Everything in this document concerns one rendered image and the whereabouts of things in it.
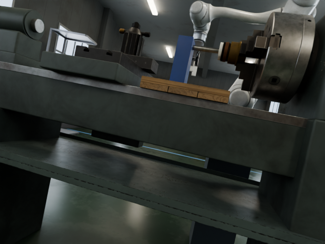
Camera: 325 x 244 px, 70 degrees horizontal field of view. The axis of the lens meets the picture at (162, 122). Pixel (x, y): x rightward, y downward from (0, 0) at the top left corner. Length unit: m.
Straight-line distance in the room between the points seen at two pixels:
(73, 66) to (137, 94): 0.24
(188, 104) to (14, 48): 0.84
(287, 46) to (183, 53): 0.36
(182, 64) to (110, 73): 0.29
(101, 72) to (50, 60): 0.20
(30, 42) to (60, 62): 0.44
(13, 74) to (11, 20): 0.31
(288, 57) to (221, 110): 0.26
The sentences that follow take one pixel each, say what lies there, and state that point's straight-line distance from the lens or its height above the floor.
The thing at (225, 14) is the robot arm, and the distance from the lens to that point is 1.56.
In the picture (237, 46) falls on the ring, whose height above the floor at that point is 1.09.
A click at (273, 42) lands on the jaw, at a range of 0.86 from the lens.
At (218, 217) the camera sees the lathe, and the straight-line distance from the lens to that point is 0.69.
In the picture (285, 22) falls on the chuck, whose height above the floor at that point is 1.16.
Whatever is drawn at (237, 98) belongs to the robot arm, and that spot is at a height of 0.95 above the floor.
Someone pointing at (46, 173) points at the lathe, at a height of 0.53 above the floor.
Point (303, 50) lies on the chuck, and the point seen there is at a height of 1.07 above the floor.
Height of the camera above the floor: 0.78
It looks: 2 degrees down
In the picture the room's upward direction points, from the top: 12 degrees clockwise
